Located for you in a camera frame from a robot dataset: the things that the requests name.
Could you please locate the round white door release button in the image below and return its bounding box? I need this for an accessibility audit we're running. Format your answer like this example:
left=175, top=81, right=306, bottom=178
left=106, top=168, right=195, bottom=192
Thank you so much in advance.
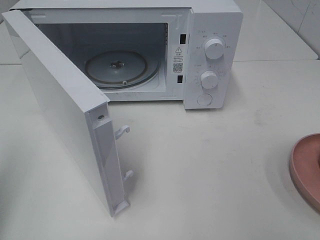
left=197, top=93, right=213, bottom=106

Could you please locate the white microwave door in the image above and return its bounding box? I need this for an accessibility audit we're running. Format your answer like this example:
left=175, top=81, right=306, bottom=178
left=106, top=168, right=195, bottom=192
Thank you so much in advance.
left=3, top=10, right=133, bottom=216

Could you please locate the glass microwave turntable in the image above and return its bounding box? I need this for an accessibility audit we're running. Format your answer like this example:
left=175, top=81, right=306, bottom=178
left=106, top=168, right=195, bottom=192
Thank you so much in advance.
left=84, top=43, right=162, bottom=90

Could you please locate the white microwave oven body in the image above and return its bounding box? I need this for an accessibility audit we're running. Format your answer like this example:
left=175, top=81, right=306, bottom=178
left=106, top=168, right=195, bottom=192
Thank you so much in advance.
left=7, top=0, right=243, bottom=109

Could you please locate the white microwave knob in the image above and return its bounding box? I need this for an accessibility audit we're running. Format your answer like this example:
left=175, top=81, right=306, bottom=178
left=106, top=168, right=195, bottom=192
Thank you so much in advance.
left=200, top=71, right=219, bottom=90
left=204, top=37, right=225, bottom=60

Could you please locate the pink round plate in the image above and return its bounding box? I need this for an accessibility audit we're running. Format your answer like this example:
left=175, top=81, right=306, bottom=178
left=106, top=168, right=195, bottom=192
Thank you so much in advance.
left=289, top=133, right=320, bottom=212

